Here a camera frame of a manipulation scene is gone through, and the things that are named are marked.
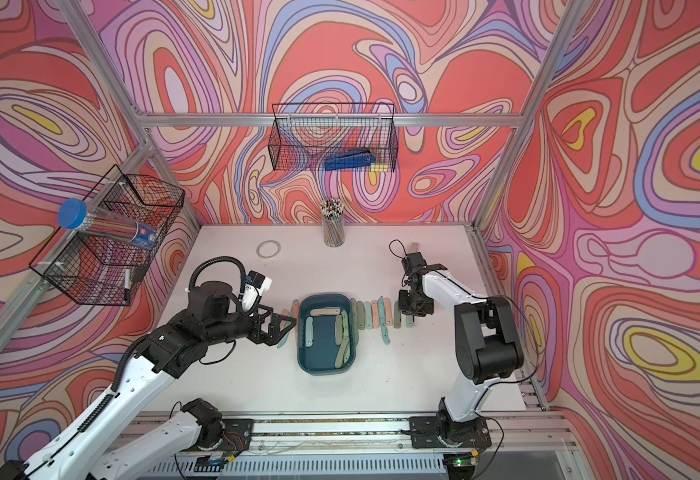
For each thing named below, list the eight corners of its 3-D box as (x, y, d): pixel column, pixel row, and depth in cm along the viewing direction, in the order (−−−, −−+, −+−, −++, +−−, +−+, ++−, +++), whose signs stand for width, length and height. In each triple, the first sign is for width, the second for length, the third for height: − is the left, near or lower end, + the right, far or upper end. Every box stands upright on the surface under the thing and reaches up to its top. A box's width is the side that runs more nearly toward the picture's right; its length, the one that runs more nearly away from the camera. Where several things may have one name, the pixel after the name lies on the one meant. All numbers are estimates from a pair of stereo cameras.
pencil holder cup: (324, 249, 116) (320, 212, 101) (325, 235, 121) (321, 198, 106) (344, 249, 116) (343, 212, 101) (344, 235, 121) (343, 198, 106)
